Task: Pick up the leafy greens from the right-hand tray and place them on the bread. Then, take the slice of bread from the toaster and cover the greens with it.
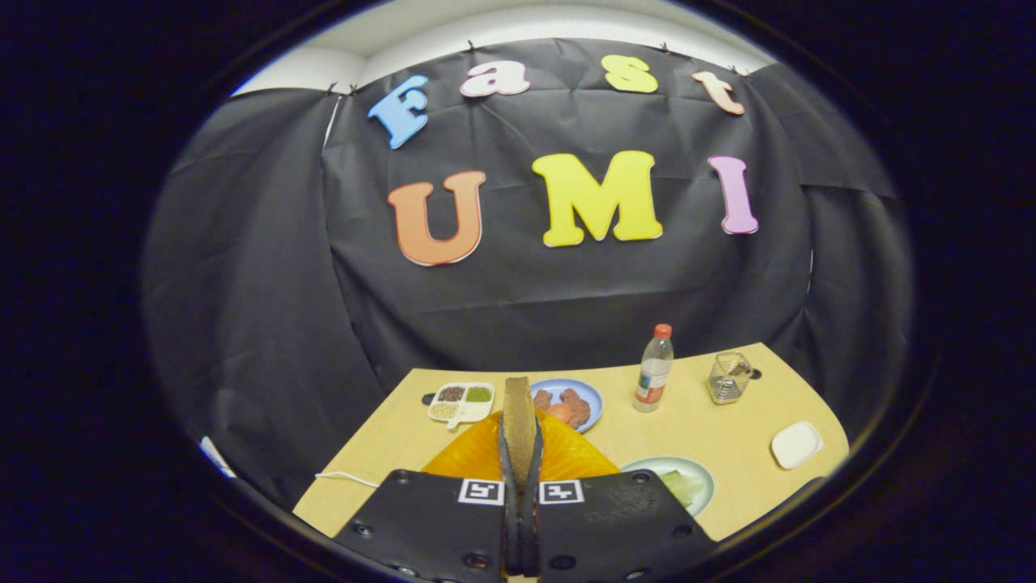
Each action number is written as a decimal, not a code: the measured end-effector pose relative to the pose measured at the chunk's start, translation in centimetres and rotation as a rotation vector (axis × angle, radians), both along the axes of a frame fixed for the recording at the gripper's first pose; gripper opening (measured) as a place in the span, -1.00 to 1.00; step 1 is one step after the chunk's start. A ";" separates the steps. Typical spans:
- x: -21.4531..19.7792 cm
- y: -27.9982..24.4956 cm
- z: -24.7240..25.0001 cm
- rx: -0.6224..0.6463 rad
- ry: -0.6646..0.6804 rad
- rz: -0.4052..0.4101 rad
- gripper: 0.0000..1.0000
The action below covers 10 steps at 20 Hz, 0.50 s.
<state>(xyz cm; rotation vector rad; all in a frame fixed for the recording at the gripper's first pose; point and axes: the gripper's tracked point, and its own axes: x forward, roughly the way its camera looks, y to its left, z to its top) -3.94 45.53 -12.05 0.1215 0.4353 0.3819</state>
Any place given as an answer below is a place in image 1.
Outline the small white square plate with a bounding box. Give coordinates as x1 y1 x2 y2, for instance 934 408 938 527
771 421 825 470

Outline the green lettuce leaf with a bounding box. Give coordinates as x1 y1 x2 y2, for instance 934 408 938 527
660 471 705 508

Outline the light green plate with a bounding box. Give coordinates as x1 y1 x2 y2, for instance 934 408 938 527
622 457 715 517

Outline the metal wire basket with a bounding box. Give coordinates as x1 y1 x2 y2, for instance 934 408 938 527
707 351 754 405

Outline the white compartment tray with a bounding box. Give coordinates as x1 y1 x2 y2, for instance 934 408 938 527
427 382 495 428

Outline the brown bread slice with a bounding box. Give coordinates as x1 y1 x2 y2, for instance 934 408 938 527
503 377 540 491

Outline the blue plate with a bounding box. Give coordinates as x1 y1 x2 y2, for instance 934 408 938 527
530 378 604 434

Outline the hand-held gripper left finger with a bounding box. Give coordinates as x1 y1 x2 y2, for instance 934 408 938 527
333 415 521 583

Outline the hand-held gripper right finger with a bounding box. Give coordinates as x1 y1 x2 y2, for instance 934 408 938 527
522 411 718 583

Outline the black backdrop cloth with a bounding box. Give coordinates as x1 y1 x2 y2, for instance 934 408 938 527
142 39 915 511

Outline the clear bottle with red cap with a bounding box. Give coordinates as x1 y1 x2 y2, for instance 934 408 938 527
633 324 674 413

